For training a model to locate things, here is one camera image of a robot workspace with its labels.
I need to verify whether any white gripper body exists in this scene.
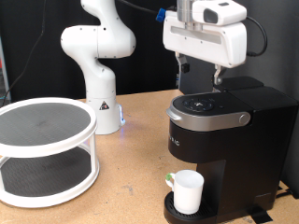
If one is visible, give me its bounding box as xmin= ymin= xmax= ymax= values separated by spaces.
xmin=163 ymin=9 xmax=248 ymax=69

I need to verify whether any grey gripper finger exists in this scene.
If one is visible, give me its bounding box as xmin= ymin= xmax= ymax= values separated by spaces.
xmin=174 ymin=51 xmax=191 ymax=75
xmin=212 ymin=63 xmax=224 ymax=86

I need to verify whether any black Keurig coffee machine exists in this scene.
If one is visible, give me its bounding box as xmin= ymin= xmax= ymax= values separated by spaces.
xmin=163 ymin=75 xmax=299 ymax=224

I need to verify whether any white mug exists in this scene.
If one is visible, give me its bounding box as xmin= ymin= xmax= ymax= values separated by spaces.
xmin=164 ymin=169 xmax=206 ymax=216

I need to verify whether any black curtain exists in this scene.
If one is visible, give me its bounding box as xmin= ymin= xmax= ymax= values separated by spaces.
xmin=0 ymin=0 xmax=182 ymax=104

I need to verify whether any grey partition panel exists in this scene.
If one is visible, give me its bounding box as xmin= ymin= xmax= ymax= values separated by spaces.
xmin=178 ymin=0 xmax=299 ymax=200

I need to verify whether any black tape strip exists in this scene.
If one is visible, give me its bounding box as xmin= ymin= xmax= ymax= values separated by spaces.
xmin=247 ymin=204 xmax=274 ymax=224

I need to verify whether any white two-tier turntable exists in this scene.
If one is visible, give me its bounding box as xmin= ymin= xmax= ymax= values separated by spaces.
xmin=0 ymin=97 xmax=101 ymax=209

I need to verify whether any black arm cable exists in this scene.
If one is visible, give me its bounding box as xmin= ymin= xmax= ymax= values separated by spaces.
xmin=116 ymin=0 xmax=269 ymax=58

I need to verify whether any black power cord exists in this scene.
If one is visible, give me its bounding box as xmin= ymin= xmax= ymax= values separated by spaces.
xmin=275 ymin=186 xmax=295 ymax=200

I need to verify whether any black hanging cable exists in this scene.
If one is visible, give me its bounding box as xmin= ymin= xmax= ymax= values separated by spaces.
xmin=0 ymin=0 xmax=48 ymax=106

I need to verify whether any grey metal rack post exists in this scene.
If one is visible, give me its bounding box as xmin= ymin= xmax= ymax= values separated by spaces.
xmin=0 ymin=36 xmax=12 ymax=104

